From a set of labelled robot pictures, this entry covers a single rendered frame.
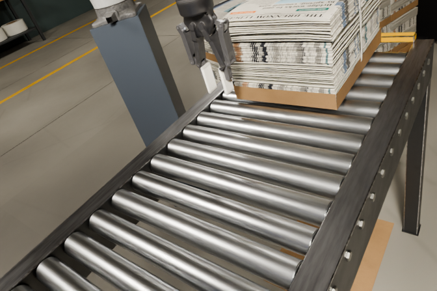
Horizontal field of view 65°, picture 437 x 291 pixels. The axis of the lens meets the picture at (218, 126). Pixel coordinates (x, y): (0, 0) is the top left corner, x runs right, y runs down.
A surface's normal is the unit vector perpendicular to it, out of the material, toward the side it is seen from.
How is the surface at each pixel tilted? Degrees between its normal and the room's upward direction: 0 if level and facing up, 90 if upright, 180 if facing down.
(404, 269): 0
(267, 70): 90
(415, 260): 0
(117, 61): 90
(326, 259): 0
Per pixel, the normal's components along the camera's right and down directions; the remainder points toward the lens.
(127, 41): 0.04, 0.54
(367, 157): -0.26, -0.81
